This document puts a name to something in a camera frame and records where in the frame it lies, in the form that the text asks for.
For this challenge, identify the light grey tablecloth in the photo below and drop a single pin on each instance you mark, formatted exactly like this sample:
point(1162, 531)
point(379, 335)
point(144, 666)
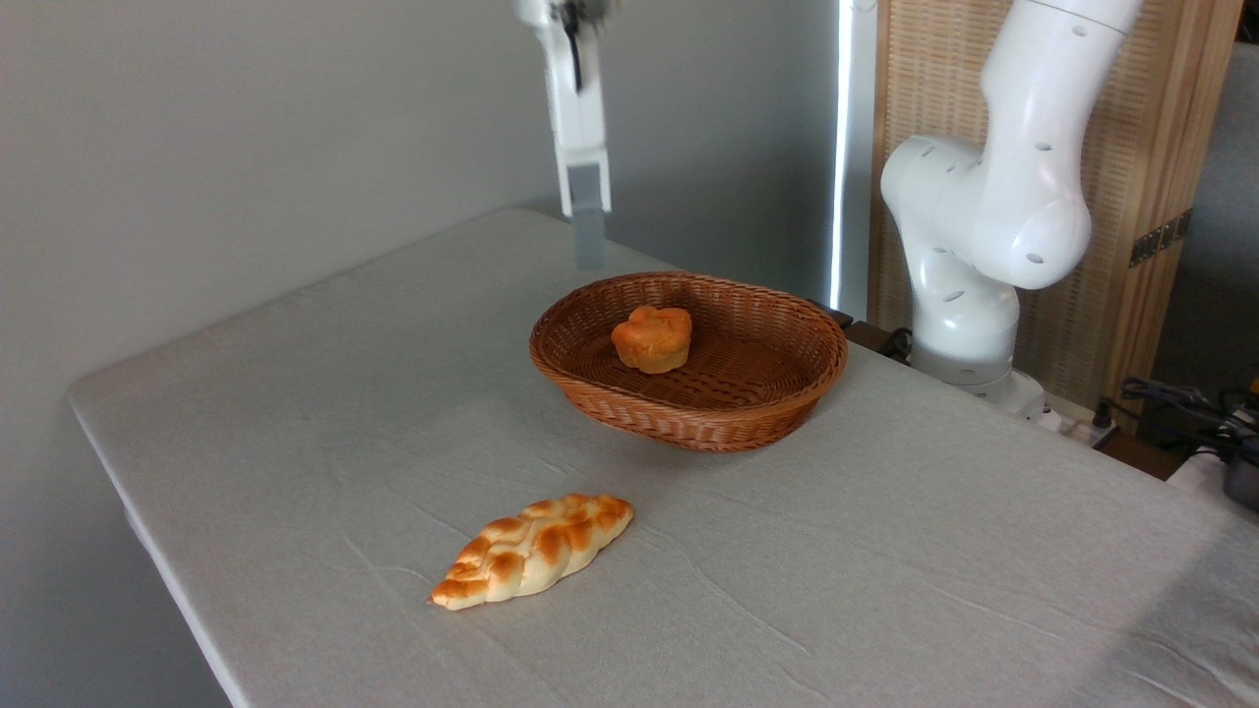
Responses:
point(885, 551)

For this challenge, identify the braided bread loaf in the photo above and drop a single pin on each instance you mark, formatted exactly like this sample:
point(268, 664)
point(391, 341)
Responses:
point(531, 549)

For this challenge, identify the metal screen hinge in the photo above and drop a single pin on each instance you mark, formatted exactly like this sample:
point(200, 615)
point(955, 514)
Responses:
point(1161, 238)

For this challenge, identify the brown wicker basket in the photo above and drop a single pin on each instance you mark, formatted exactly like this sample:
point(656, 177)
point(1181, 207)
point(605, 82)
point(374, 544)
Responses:
point(748, 393)

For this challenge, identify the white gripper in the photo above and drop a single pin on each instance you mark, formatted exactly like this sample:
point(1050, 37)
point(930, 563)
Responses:
point(588, 108)

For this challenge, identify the round orange bread roll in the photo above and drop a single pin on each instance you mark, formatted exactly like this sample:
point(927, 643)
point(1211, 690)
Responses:
point(651, 339)

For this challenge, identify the white vertical pole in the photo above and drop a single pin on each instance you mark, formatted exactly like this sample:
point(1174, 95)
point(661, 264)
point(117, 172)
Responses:
point(856, 147)

